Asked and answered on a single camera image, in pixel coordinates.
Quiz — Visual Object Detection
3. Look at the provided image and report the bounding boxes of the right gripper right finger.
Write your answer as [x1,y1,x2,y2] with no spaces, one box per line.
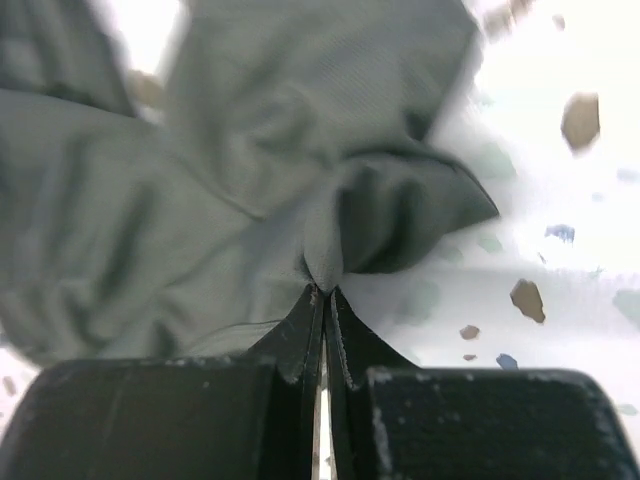
[324,291,639,480]

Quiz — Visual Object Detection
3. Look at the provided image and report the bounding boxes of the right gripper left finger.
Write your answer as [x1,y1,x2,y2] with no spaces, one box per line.
[1,287,324,480]

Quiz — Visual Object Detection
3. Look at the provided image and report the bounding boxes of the dark grey t shirt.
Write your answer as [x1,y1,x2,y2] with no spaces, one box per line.
[1,1,497,366]

